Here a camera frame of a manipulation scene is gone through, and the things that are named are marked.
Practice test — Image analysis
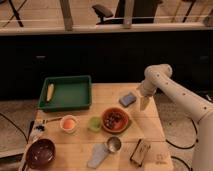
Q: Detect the small metal cup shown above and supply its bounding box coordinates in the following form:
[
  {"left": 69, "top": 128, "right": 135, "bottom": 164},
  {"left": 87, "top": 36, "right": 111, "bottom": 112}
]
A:
[{"left": 106, "top": 136, "right": 122, "bottom": 153}]

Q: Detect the green plastic tray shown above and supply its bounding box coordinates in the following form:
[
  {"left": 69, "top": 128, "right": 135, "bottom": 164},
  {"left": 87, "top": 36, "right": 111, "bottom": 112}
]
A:
[{"left": 38, "top": 75, "right": 92, "bottom": 112}]

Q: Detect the white cup with orange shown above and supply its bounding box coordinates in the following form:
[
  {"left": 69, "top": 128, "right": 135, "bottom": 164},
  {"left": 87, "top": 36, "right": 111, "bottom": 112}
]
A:
[{"left": 60, "top": 115, "right": 78, "bottom": 133}]

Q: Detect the black floor cable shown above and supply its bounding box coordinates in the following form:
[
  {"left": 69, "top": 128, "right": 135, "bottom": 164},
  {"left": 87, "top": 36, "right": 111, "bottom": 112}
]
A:
[{"left": 165, "top": 118, "right": 200, "bottom": 150}]

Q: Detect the small green cup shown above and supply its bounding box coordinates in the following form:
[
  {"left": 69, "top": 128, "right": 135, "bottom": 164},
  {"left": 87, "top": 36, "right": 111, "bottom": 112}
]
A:
[{"left": 88, "top": 117, "right": 101, "bottom": 132}]

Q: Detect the blue sponge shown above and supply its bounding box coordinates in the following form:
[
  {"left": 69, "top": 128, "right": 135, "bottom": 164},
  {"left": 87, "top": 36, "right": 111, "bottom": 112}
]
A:
[{"left": 119, "top": 93, "right": 136, "bottom": 107}]

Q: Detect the brown rectangular box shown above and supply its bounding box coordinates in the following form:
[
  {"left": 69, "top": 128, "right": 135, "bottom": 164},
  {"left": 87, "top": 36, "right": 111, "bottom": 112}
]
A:
[{"left": 130, "top": 139, "right": 151, "bottom": 167}]

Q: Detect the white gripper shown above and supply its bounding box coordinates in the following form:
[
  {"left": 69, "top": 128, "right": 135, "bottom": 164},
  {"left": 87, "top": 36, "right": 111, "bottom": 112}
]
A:
[{"left": 138, "top": 80, "right": 157, "bottom": 111}]

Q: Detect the black office chair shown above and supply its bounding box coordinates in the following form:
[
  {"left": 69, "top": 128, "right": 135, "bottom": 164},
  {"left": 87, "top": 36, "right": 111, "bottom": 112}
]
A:
[{"left": 92, "top": 0, "right": 160, "bottom": 25}]

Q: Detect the black cable left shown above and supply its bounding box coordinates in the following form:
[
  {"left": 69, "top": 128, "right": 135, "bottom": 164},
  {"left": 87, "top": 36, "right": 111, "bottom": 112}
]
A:
[{"left": 0, "top": 112, "right": 29, "bottom": 144}]

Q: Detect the dark purple bowl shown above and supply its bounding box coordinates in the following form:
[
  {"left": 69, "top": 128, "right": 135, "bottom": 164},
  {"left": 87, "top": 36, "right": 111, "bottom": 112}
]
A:
[{"left": 26, "top": 139, "right": 56, "bottom": 169}]

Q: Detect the yellow corn cob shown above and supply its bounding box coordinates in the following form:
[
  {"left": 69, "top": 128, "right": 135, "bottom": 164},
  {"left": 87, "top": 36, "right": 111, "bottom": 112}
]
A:
[{"left": 46, "top": 84, "right": 54, "bottom": 102}]

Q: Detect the grey cloth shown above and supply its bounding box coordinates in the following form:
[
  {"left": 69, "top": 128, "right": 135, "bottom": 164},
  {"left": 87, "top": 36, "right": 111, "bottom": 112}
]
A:
[{"left": 87, "top": 143, "right": 109, "bottom": 169}]

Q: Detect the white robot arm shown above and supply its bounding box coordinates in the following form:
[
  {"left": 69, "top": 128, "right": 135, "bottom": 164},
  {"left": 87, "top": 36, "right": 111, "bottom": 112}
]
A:
[{"left": 138, "top": 64, "right": 213, "bottom": 171}]

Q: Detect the terracotta bowl with berries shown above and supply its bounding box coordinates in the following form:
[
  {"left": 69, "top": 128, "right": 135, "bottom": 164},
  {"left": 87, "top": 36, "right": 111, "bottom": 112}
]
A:
[{"left": 101, "top": 107, "right": 129, "bottom": 134}]

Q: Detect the black and white brush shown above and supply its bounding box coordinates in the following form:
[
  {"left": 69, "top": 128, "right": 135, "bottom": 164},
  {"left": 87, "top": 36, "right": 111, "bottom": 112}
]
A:
[{"left": 31, "top": 125, "right": 45, "bottom": 142}]

